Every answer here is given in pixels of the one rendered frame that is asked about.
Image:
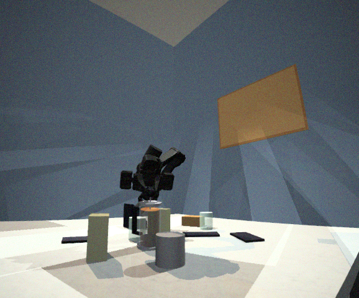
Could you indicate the glass french press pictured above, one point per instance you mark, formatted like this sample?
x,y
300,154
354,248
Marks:
x,y
149,223

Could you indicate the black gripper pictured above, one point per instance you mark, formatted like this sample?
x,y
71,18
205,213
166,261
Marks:
x,y
146,178

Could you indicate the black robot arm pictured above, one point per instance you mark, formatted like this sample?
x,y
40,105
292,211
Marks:
x,y
152,161

